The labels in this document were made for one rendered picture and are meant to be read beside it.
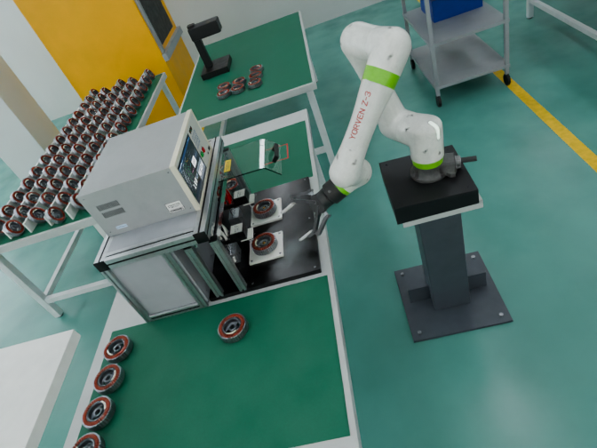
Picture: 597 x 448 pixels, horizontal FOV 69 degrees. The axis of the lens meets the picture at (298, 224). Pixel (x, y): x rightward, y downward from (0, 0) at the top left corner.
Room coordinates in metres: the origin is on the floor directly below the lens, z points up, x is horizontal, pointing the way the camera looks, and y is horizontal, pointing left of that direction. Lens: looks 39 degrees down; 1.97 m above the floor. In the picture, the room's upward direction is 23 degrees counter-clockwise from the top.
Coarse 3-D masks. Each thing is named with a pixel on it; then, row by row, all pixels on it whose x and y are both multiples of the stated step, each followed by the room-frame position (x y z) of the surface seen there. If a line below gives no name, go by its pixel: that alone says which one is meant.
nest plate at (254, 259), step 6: (276, 234) 1.48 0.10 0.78; (282, 234) 1.47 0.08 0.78; (282, 240) 1.43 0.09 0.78; (276, 246) 1.41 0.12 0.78; (282, 246) 1.39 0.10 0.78; (252, 252) 1.43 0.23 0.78; (270, 252) 1.39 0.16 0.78; (276, 252) 1.37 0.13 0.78; (282, 252) 1.36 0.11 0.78; (252, 258) 1.40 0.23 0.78; (258, 258) 1.39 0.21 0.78; (264, 258) 1.37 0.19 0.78; (270, 258) 1.36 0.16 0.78; (252, 264) 1.37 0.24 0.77
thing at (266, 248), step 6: (264, 234) 1.47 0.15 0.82; (270, 234) 1.45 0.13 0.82; (252, 240) 1.47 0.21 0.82; (258, 240) 1.46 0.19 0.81; (264, 240) 1.45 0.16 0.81; (270, 240) 1.42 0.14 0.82; (276, 240) 1.42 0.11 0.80; (252, 246) 1.43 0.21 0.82; (258, 246) 1.41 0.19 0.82; (264, 246) 1.40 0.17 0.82; (270, 246) 1.39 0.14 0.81; (258, 252) 1.39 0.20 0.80; (264, 252) 1.38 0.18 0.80
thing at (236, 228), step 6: (234, 228) 1.46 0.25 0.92; (240, 228) 1.44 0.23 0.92; (246, 228) 1.46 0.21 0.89; (252, 228) 1.46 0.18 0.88; (228, 234) 1.47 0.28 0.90; (234, 234) 1.42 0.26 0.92; (240, 234) 1.42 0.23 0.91; (246, 234) 1.43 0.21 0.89; (252, 234) 1.43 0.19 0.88; (222, 240) 1.44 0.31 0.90; (228, 240) 1.43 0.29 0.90; (234, 240) 1.42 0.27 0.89; (240, 240) 1.42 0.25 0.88; (228, 246) 1.46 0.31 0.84
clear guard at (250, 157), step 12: (252, 144) 1.79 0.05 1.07; (264, 144) 1.75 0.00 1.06; (228, 156) 1.78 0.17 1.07; (240, 156) 1.73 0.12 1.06; (252, 156) 1.69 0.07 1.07; (264, 156) 1.65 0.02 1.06; (240, 168) 1.64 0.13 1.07; (252, 168) 1.60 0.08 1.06; (264, 168) 1.57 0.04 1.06; (276, 168) 1.59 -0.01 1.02
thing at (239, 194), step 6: (234, 192) 1.72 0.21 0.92; (240, 192) 1.69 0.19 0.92; (246, 192) 1.69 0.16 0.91; (234, 198) 1.67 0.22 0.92; (240, 198) 1.66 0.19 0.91; (246, 198) 1.65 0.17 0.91; (252, 198) 1.67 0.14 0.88; (228, 204) 1.67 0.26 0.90; (234, 204) 1.66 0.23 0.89; (240, 204) 1.66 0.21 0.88; (246, 204) 1.66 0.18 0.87; (234, 210) 1.72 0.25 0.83; (234, 216) 1.68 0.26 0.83
